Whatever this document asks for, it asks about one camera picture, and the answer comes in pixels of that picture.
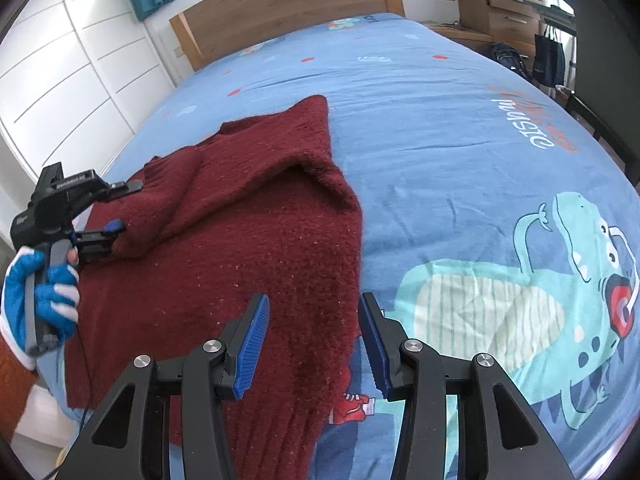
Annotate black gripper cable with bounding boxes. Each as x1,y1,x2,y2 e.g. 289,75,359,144
47,327,96,480

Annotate black backpack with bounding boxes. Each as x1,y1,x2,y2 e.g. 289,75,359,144
487,42,528,78

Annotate white wardrobe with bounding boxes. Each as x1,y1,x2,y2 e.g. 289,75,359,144
0,0,176,196

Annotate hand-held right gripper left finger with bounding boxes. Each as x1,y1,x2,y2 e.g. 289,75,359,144
60,294,271,480

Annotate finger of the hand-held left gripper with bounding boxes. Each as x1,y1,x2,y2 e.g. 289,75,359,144
107,180,144,197
75,218,125,263

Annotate person's left hand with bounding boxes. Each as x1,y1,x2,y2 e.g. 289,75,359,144
0,250,81,371

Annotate dark red knitted sweater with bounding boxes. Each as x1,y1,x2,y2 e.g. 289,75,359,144
64,95,371,480

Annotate wooden headboard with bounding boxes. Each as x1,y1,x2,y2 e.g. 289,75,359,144
169,0,406,72

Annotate black tote bag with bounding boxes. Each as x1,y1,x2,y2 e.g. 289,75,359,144
531,27,566,88

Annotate wooden nightstand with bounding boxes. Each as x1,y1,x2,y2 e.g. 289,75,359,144
425,22,496,56

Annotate wooden drawer unit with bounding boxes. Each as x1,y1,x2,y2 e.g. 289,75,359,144
454,0,543,58

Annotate blue dinosaur print bed sheet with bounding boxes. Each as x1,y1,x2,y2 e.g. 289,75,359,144
37,12,640,480

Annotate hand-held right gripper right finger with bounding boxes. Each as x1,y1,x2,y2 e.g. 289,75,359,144
359,292,576,480

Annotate dark chair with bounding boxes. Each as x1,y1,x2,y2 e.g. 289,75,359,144
565,0,640,186

